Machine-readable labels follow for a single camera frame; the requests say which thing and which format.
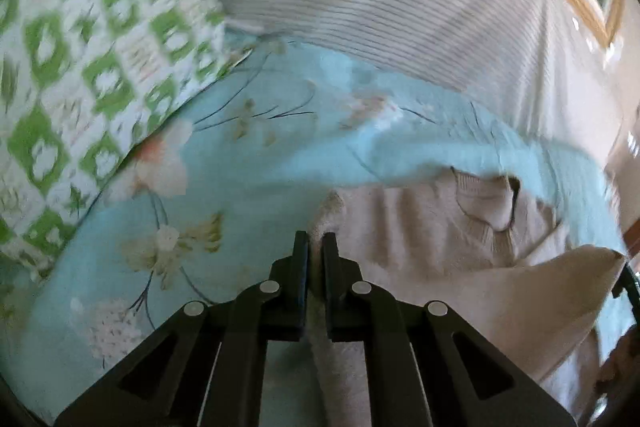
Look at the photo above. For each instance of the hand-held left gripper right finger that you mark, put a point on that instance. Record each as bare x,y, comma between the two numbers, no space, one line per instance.
332,279

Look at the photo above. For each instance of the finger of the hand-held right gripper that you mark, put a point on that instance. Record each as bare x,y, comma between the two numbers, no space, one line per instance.
629,289

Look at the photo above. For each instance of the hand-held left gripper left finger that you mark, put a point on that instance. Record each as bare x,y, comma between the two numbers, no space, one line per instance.
300,279

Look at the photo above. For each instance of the beige knit sweater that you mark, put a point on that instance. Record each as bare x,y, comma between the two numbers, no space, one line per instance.
430,247

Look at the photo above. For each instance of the person's right hand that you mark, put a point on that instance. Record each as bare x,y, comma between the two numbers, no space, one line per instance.
619,364

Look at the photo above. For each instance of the light blue floral blanket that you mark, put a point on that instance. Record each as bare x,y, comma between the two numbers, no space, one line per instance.
280,157

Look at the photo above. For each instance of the green white patterned pillow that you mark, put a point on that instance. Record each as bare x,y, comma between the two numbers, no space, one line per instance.
95,72

